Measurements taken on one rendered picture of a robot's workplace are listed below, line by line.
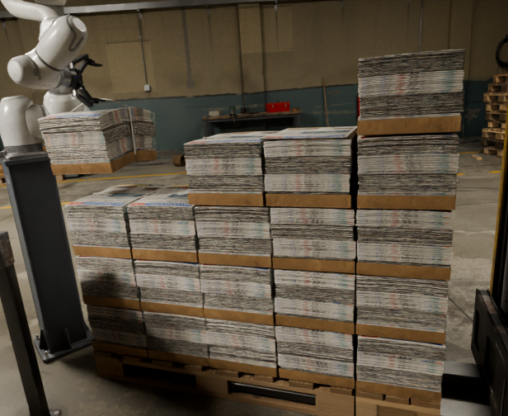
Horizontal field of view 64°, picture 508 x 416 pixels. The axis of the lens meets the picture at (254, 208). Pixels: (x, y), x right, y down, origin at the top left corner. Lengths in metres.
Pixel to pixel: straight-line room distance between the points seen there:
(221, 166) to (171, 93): 6.92
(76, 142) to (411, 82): 1.22
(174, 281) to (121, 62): 7.13
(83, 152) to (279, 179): 0.79
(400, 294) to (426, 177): 0.40
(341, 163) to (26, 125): 1.42
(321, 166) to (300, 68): 7.03
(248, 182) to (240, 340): 0.63
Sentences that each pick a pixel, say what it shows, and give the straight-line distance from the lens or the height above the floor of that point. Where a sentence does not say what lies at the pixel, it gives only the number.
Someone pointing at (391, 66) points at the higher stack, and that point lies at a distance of 1.29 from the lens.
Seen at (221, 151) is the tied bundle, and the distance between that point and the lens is 1.40.
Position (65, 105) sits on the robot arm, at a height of 1.22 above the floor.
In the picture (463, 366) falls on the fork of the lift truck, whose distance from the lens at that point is 1.98.
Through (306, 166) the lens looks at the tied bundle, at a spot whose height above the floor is 0.97.
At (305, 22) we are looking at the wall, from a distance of 8.41.
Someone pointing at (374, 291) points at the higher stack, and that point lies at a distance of 1.44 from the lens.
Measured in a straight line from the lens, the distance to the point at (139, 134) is 1.84.
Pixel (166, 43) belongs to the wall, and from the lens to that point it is 8.36.
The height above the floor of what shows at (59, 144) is 1.07.
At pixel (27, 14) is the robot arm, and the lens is 1.75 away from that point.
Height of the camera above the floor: 1.20
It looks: 15 degrees down
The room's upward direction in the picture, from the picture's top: 4 degrees counter-clockwise
